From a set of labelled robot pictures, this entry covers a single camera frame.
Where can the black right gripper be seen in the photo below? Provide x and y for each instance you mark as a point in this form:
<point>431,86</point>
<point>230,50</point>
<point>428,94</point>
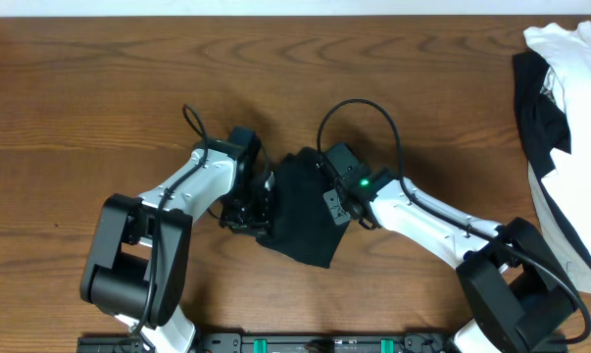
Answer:
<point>331,199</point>

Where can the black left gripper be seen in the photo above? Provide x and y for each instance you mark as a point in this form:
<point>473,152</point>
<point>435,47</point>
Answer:
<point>255,212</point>

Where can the black logo t-shirt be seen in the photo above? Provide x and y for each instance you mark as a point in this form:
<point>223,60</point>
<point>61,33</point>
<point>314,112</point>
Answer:
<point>302,226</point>

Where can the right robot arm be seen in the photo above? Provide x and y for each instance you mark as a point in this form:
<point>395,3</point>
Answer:
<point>521,301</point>

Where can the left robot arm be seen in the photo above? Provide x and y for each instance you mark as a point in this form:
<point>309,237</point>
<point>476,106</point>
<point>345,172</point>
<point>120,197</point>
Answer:
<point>137,262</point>

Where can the black garment in pile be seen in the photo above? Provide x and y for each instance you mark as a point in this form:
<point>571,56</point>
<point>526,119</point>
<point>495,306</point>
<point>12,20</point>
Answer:
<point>541,125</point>

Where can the white garment pile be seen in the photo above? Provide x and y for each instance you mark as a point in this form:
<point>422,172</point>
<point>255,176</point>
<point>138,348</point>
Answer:
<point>568,80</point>

